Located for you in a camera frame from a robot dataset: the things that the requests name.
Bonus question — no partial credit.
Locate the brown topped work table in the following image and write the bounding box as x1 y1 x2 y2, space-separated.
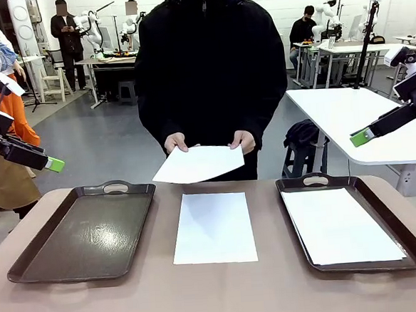
75 53 141 110

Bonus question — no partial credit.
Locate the black tripod pole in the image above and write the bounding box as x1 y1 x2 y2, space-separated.
346 0 386 90

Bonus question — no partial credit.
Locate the white wooden chair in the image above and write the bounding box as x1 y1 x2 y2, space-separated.
39 65 71 104

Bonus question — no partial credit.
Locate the white desk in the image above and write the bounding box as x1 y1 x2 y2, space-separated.
316 39 416 95

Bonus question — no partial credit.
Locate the person in white top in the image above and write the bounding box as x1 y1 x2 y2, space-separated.
125 0 139 19

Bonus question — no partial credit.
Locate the person's right hand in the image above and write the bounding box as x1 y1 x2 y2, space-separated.
163 131 190 155

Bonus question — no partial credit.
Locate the white tower with round vents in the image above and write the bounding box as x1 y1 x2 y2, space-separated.
6 0 41 58

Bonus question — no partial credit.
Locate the dark brown serving tray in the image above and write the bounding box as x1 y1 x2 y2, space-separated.
274 165 416 279
1 177 163 288

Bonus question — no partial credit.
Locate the white computer monitor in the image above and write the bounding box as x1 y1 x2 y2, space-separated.
347 13 365 42

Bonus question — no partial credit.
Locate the grey plastic stool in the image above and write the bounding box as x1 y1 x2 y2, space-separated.
116 78 140 107

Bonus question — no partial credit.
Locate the black office chair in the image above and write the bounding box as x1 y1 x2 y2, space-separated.
45 48 68 82

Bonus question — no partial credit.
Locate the mannequin in orange trousers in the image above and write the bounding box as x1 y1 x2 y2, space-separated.
0 14 43 150

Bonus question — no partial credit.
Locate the black-sleeved right forearm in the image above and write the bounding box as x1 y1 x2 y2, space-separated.
137 93 186 142

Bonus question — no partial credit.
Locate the seated person in black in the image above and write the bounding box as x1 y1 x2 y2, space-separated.
286 5 321 71

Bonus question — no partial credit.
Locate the black bag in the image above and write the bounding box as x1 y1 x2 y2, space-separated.
282 118 324 150

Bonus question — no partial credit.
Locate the white A4 paper sheet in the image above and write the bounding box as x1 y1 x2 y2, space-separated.
168 189 259 268
280 182 408 269
150 141 246 187

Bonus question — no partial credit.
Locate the standing person in black jacket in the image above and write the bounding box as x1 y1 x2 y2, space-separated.
48 0 88 93

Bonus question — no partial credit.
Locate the person's left hand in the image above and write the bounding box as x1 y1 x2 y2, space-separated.
227 128 257 157

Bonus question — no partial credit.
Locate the white rounded table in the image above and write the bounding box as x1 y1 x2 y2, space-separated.
285 80 416 205

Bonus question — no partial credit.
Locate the black-sleeved left forearm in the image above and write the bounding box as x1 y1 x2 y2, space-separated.
237 85 291 137

